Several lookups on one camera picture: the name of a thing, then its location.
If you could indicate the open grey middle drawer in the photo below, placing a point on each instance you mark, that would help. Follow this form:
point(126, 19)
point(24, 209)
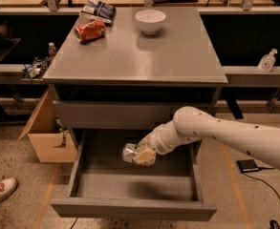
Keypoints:
point(102, 185)

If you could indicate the black foot pedal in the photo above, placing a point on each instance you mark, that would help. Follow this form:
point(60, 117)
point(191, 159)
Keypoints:
point(247, 166)

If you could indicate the blue chip bag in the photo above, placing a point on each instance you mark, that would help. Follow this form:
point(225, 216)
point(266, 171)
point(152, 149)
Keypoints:
point(96, 9)

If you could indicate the small plastic water bottle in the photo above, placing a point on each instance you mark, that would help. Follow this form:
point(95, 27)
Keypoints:
point(52, 50)

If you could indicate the white ceramic bowl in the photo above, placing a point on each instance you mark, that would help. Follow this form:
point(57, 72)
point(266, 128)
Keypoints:
point(150, 21)

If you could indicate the crushed orange soda can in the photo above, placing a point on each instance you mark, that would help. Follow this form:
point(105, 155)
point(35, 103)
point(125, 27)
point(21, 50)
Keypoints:
point(90, 31)

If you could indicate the wire basket with clutter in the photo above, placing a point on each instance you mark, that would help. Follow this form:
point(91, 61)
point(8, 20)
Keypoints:
point(37, 68)

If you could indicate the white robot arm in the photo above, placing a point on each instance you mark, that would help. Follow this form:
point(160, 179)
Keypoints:
point(190, 124)

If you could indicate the clear sanitizer pump bottle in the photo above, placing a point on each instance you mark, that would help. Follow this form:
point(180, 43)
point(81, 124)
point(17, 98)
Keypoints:
point(267, 61)

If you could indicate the crushed silver 7up can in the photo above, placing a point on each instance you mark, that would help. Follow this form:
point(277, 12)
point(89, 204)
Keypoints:
point(130, 150)

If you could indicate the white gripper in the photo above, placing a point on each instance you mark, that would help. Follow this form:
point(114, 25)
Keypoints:
point(156, 141)

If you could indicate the closed grey top drawer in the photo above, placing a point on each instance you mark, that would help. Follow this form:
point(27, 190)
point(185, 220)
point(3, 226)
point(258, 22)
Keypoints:
point(114, 115)

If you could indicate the grey drawer cabinet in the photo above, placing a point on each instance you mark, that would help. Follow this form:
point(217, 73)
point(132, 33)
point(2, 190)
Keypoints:
point(177, 65)

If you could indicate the cardboard box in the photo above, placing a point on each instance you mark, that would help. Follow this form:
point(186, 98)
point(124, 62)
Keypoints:
point(49, 144)

